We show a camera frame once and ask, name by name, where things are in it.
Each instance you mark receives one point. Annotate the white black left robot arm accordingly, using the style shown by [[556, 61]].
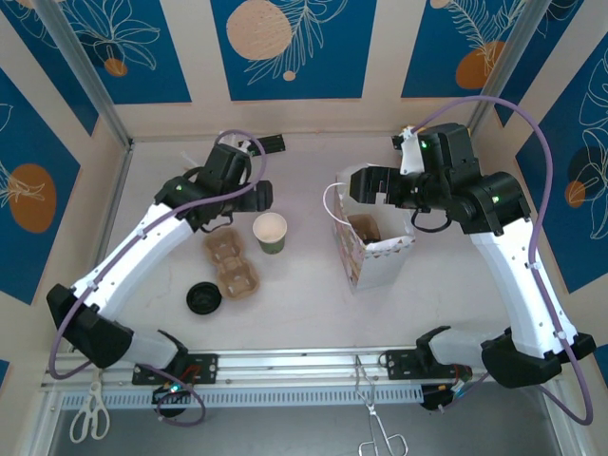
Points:
[[133, 266]]

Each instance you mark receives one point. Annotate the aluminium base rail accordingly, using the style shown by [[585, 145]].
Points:
[[294, 368]]

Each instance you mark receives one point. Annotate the metal tongs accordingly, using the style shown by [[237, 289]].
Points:
[[368, 401]]

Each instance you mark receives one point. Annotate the brown cardboard cup carrier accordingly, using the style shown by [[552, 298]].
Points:
[[361, 223], [235, 282]]

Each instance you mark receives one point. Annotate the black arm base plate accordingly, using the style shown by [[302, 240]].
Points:
[[399, 366], [204, 368]]

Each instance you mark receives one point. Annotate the black controller board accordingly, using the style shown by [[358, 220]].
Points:
[[166, 396], [439, 401]]

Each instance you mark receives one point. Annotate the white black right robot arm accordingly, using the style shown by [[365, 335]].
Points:
[[522, 285]]

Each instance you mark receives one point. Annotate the black flat box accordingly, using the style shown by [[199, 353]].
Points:
[[275, 143]]

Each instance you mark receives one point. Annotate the cartoon animal gift bag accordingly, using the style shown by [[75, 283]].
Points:
[[375, 271]]

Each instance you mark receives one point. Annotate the white wrapped drinking straw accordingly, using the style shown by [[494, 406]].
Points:
[[187, 159]]

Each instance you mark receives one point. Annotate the white scissors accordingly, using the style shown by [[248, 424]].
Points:
[[96, 387]]

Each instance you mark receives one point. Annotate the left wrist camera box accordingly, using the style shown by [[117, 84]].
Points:
[[242, 146]]

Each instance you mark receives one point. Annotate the aluminium side rail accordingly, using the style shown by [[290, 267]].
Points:
[[117, 199]]

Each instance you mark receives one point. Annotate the aluminium frame post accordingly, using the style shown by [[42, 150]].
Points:
[[86, 71], [507, 71]]

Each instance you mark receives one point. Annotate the green paper coffee cup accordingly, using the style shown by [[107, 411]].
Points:
[[273, 247]]

